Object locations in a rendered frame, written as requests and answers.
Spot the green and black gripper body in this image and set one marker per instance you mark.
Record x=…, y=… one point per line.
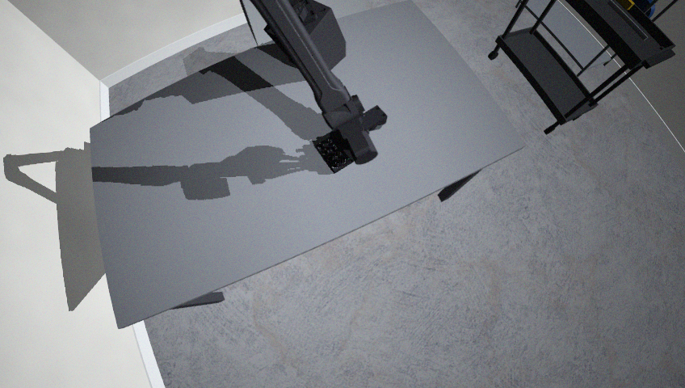
x=340, y=143

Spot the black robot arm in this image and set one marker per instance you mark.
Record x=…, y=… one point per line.
x=286, y=19

